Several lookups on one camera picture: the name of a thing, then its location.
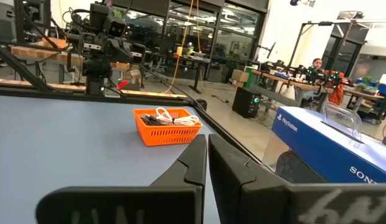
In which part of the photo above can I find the wooden background table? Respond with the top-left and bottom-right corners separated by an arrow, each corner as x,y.
11,36 -> 131,72

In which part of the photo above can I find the cardboard box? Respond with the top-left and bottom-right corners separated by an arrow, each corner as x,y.
231,68 -> 250,83

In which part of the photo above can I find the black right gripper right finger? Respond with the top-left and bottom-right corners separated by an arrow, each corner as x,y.
207,133 -> 386,224

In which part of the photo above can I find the orange cloth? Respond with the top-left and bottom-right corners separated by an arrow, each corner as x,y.
327,70 -> 346,106

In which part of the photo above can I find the blue playstation controller box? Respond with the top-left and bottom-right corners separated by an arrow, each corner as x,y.
261,101 -> 386,185

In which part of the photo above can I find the green box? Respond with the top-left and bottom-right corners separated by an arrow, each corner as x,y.
244,67 -> 258,90

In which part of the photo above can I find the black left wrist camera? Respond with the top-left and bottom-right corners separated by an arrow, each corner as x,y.
102,14 -> 128,39

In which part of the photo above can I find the black aluminium table frame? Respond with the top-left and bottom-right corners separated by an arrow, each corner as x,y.
0,39 -> 264,164

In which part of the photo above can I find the person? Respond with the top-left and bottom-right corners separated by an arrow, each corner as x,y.
309,57 -> 325,75

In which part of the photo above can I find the long wooden workbench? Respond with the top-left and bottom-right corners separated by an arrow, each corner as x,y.
252,68 -> 385,113

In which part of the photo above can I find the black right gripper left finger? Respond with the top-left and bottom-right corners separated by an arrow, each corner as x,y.
35,133 -> 209,224

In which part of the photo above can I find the white usb cable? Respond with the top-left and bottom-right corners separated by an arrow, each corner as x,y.
154,106 -> 200,127

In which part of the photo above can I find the orange plastic basket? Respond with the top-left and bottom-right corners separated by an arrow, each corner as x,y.
133,107 -> 204,147

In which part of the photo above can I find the black computer tower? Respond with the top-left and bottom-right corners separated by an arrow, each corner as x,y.
231,86 -> 260,119

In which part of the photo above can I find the blue-grey table mat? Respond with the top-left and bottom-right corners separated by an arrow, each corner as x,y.
0,94 -> 262,224

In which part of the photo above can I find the black usb cable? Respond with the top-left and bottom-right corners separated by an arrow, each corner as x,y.
139,114 -> 164,126

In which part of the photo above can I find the yellow hanging cable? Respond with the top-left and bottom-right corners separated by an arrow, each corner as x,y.
161,0 -> 195,94

